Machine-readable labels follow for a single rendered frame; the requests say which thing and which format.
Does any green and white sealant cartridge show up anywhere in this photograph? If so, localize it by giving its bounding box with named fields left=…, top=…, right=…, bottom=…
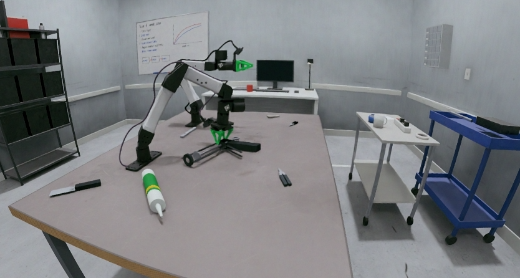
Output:
left=142, top=169, right=166, bottom=218

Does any black-handled putty knife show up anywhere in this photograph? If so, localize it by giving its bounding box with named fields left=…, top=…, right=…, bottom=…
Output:
left=49, top=179, right=101, bottom=196

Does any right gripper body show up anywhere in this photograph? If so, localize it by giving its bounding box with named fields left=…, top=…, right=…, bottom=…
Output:
left=204, top=112, right=234, bottom=132

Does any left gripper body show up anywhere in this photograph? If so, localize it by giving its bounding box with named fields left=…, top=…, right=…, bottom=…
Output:
left=225, top=49, right=238, bottom=72

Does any grey flat bar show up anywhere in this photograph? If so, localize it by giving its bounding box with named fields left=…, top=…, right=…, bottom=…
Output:
left=180, top=127, right=196, bottom=138

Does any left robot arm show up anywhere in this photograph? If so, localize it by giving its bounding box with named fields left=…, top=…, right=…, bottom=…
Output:
left=177, top=47, right=244, bottom=127

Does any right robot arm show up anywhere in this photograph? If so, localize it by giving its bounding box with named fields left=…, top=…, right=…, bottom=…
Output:
left=125, top=64, right=246, bottom=172

